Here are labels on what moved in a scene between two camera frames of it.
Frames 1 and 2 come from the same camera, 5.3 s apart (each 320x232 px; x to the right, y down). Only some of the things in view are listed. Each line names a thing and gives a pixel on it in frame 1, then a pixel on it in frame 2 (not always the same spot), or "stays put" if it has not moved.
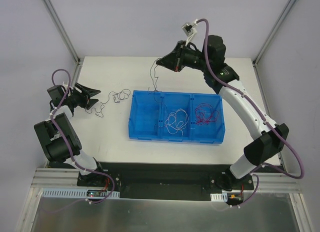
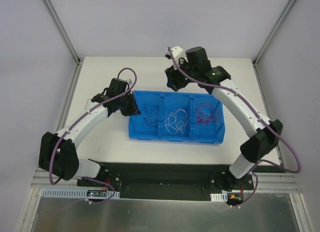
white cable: [176, 121] stays put
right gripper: [179, 57] -> [173, 78]
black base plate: [161, 181] stays put
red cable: [204, 113] stays put
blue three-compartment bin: [189, 118] stays put
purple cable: [122, 90] -> [153, 115]
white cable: [176, 121] stays put
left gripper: [81, 95] -> [131, 104]
